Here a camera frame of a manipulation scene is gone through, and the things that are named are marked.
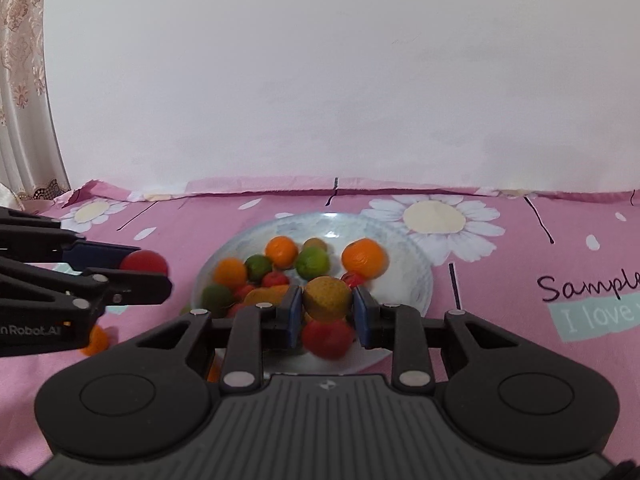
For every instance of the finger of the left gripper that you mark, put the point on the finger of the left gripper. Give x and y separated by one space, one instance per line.
28 238
32 287

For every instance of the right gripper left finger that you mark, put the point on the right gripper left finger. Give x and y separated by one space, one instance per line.
255 329

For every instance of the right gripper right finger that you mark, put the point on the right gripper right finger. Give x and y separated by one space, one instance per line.
397 328

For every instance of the dark green lime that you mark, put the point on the dark green lime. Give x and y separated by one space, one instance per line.
217 299

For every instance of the small red cherry fruit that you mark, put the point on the small red cherry fruit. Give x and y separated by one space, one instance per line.
274 279

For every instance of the red cherry tomato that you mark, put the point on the red cherry tomato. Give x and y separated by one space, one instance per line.
145 261

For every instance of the large red tomato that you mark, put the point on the large red tomato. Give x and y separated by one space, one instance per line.
328 341

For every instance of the brown yellow longan fruit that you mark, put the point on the brown yellow longan fruit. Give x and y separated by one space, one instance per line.
327 299

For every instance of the blue white ceramic plate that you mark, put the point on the blue white ceramic plate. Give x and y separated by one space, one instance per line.
241 263

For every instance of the orange kumquat far left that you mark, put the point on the orange kumquat far left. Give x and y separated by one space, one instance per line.
99 341

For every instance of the beige patterned curtain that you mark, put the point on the beige patterned curtain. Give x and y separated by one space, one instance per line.
31 161

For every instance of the small orange kumquat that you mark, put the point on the small orange kumquat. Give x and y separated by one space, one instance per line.
282 251

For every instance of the green lime right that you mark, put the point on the green lime right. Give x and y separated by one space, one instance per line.
312 262

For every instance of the pink floral tablecloth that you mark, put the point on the pink floral tablecloth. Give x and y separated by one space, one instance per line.
563 273

